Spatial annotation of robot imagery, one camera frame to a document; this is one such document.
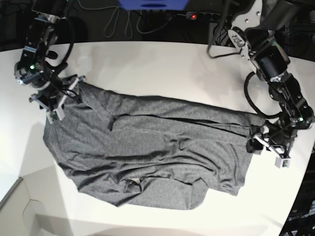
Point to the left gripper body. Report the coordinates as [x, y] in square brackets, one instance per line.
[274, 138]

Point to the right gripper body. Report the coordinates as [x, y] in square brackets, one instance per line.
[55, 94]

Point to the grey t-shirt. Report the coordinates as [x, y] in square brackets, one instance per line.
[151, 151]

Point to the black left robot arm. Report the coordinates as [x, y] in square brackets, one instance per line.
[252, 33]

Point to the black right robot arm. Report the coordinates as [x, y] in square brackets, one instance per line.
[33, 68]

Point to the blue box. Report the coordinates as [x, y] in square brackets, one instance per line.
[153, 4]

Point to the white power strip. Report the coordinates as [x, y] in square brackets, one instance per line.
[203, 16]

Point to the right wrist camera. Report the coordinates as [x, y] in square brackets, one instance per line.
[55, 115]

